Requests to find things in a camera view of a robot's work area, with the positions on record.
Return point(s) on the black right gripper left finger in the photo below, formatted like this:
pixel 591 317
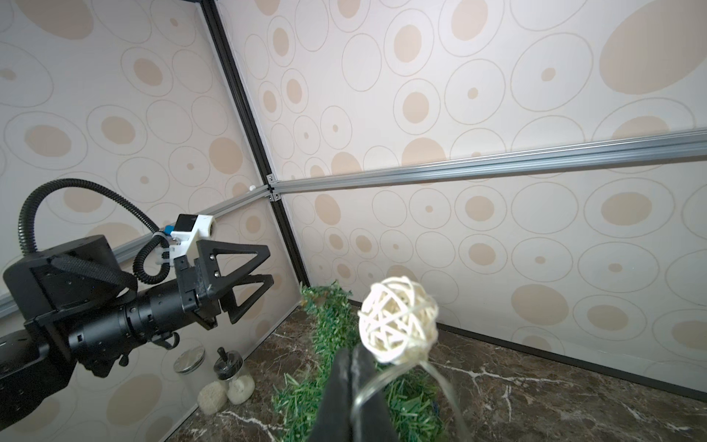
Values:
pixel 333 417

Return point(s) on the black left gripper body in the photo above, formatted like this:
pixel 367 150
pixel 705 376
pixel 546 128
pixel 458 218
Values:
pixel 106 337

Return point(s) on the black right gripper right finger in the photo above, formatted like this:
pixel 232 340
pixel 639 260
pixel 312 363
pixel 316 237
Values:
pixel 372 422

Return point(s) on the small green christmas tree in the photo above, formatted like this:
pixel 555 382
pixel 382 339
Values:
pixel 317 405

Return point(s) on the string lights with rattan balls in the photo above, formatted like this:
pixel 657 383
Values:
pixel 397 325

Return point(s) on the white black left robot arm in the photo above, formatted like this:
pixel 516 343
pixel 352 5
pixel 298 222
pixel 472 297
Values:
pixel 81 308

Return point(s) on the glass jar with black lid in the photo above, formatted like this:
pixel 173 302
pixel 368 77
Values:
pixel 232 372

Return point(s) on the glass jar of rice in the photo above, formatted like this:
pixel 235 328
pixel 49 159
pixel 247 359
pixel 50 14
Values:
pixel 203 389

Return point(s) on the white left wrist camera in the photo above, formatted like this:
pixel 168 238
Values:
pixel 183 236

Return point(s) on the aluminium rail left wall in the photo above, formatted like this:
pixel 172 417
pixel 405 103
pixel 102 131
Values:
pixel 129 250

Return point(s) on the aluminium rail wall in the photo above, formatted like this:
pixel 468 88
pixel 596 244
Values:
pixel 129 250
pixel 638 151

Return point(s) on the aluminium rail back wall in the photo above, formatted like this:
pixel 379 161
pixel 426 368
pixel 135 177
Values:
pixel 638 151

